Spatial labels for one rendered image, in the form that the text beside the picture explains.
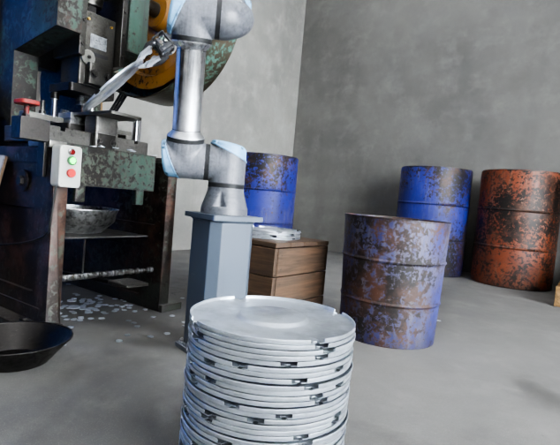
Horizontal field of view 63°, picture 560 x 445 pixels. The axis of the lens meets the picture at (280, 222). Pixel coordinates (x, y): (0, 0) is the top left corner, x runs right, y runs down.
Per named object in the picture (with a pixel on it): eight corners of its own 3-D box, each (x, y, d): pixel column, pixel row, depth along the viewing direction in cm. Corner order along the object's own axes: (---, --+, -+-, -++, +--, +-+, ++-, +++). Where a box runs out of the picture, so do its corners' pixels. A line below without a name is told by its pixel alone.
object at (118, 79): (126, 65, 152) (124, 64, 152) (71, 119, 161) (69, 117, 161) (153, 56, 178) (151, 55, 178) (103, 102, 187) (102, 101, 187)
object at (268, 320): (299, 297, 101) (299, 293, 101) (390, 337, 75) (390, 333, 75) (170, 301, 87) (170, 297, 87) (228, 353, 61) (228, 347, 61)
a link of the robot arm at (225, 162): (246, 184, 143) (250, 141, 142) (202, 181, 141) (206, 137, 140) (243, 185, 155) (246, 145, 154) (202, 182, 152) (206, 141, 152)
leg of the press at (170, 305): (181, 309, 199) (197, 101, 195) (160, 313, 190) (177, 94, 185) (64, 274, 251) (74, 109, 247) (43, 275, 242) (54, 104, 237)
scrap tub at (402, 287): (450, 335, 193) (463, 222, 191) (420, 360, 158) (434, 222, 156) (359, 314, 217) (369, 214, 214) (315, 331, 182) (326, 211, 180)
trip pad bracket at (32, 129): (48, 177, 151) (51, 117, 150) (17, 174, 144) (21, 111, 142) (38, 176, 155) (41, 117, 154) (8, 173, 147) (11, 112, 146)
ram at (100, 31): (118, 91, 185) (123, 17, 183) (84, 81, 172) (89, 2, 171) (93, 94, 195) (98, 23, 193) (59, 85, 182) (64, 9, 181)
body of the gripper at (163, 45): (148, 38, 166) (175, 18, 168) (148, 45, 174) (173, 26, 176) (163, 56, 168) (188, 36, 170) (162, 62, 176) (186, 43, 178)
